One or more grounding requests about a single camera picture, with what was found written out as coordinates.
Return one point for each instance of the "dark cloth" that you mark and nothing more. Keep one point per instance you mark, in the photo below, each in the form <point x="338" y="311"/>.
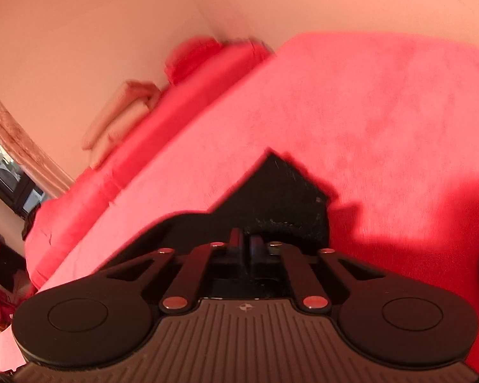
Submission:
<point x="31" y="223"/>

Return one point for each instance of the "pale pink pillow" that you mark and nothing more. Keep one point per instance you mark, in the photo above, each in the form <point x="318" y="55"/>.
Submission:
<point x="121" y="137"/>
<point x="111" y="107"/>

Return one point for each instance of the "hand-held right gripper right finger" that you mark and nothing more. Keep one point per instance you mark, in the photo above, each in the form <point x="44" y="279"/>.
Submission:
<point x="256" y="251"/>

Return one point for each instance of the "pink covered bed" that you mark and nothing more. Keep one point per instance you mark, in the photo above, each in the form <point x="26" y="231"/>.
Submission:
<point x="143" y="147"/>

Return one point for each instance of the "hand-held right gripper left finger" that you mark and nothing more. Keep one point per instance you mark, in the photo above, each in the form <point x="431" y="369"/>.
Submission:
<point x="235" y="247"/>

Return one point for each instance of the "black knit pants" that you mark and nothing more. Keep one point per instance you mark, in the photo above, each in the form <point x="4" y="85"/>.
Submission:
<point x="279" y="195"/>

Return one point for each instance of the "pink fleece blanket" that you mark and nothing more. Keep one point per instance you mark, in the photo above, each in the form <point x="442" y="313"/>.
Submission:
<point x="343" y="107"/>

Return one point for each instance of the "folded pink blanket stack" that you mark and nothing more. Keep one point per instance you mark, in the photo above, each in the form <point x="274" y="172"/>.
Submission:
<point x="187" y="58"/>

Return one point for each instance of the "pale lace curtain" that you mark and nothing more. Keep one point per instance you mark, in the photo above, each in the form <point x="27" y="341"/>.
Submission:
<point x="20" y="143"/>

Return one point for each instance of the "dark framed window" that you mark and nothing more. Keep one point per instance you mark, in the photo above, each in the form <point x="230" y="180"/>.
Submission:
<point x="8" y="179"/>

